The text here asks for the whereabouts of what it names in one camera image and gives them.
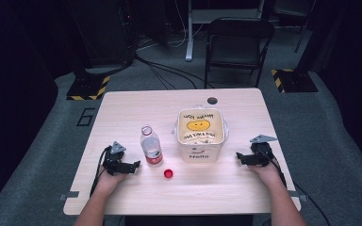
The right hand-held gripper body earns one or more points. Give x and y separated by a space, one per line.
259 153

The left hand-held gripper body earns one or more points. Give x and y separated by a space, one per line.
116 161

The clear plastic water bottle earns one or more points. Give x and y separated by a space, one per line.
151 147

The red bottle cap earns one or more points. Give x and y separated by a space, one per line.
168 173

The cream plastic trash bin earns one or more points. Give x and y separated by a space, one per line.
201 135

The person's left hand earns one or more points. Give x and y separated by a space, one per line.
110 179

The person's right hand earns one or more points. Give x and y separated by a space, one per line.
265 172

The clear plastic bin liner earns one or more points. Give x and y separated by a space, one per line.
226 130

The black yellow striped stand base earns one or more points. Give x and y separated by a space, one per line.
293 80
88 88

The black folding chair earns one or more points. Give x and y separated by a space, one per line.
237 47

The dark equipment cabinet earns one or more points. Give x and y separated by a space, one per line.
103 31

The grey table bracket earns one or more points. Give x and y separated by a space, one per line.
300 196
69 195

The white desk frame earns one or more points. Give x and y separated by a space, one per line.
189 34

